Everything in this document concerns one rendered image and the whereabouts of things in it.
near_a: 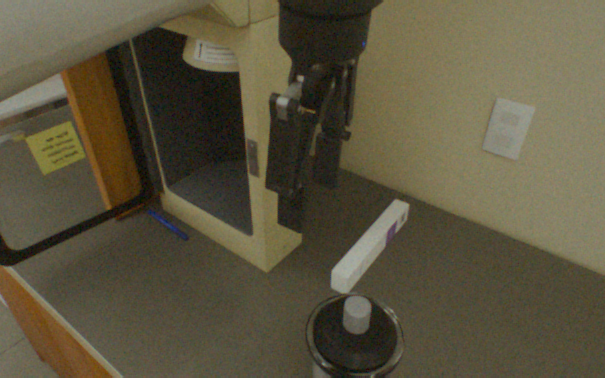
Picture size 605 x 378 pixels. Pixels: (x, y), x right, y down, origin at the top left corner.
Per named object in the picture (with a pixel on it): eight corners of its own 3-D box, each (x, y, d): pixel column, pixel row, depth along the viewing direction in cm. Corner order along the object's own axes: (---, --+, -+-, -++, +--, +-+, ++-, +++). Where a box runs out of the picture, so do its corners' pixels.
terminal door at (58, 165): (155, 197, 96) (107, 4, 72) (2, 270, 79) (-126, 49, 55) (154, 196, 97) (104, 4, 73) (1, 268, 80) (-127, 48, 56)
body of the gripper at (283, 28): (309, -25, 39) (303, 72, 45) (257, 4, 34) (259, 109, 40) (389, -7, 37) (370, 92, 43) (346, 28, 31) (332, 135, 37)
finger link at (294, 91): (331, 61, 38) (306, 59, 33) (316, 119, 40) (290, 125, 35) (307, 54, 39) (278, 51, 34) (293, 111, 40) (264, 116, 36)
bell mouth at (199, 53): (234, 30, 86) (232, 0, 83) (306, 49, 77) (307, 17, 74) (160, 55, 75) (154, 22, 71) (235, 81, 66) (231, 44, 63)
